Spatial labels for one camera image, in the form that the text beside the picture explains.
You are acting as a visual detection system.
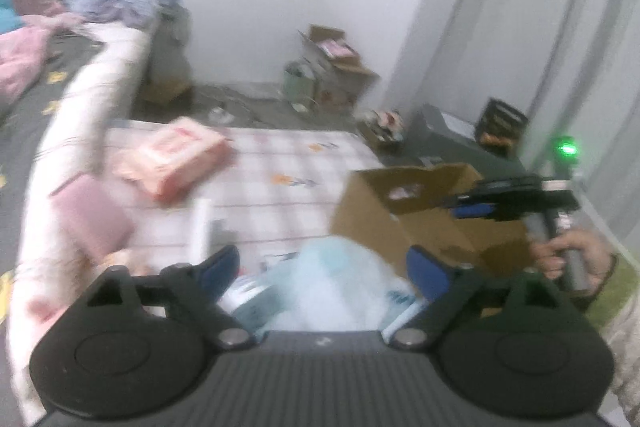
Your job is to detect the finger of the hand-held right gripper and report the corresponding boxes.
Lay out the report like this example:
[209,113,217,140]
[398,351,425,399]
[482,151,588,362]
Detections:
[452,203,497,221]
[440,187,493,208]

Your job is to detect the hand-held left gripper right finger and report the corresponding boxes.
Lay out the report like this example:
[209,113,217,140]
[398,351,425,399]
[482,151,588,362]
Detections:
[384,246,567,351]

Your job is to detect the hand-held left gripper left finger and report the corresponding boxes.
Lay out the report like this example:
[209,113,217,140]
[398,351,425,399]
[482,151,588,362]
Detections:
[85,245,257,351]

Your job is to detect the brown cardboard box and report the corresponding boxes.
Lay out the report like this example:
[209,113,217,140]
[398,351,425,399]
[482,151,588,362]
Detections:
[330,163,538,280]

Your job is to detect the light blue plastic package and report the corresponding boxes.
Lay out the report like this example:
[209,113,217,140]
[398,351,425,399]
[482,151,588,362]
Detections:
[220,237,426,343]

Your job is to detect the pink sponge pack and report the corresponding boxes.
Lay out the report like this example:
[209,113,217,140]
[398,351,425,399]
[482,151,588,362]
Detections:
[50,174,136,258]

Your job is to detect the person's right forearm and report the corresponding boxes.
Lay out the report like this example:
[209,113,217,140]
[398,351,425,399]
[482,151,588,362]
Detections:
[575,252,640,427]

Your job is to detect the person's right hand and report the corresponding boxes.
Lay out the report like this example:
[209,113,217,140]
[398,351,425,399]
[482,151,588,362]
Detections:
[531,229,617,295]

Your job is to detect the grey case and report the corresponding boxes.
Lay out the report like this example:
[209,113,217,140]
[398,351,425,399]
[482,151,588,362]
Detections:
[407,103,526,172]

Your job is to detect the black orange box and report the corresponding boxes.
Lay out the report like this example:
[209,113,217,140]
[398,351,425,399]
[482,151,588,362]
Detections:
[475,97,530,152]

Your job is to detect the small toy figure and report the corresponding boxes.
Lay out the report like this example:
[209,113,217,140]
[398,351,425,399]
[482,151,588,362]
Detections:
[365,109,406,148]

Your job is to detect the pink tissue pack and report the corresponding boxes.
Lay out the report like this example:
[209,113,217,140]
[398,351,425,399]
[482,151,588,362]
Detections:
[112,117,236,205]

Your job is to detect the open cardboard box pink contents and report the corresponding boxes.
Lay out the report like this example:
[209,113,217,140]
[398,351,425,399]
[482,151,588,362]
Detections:
[299,24,381,112]

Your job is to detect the grey curtain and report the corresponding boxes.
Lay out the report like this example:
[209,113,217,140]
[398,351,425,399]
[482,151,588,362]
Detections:
[385,0,640,258]

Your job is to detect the pale green box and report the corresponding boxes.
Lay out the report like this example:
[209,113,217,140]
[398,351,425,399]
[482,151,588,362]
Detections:
[284,61,321,108]

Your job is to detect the grey mattress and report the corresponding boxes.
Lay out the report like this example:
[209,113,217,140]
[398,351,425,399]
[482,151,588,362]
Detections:
[132,4,196,112]

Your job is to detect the grey bed sheet yellow prints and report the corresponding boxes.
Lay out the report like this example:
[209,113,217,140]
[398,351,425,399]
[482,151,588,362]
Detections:
[0,27,108,408]

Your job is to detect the purple clothes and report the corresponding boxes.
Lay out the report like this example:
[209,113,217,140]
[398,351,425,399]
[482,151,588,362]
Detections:
[62,0,183,28]

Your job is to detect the pink quilt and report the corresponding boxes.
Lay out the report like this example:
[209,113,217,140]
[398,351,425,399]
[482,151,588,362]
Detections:
[0,0,86,102]

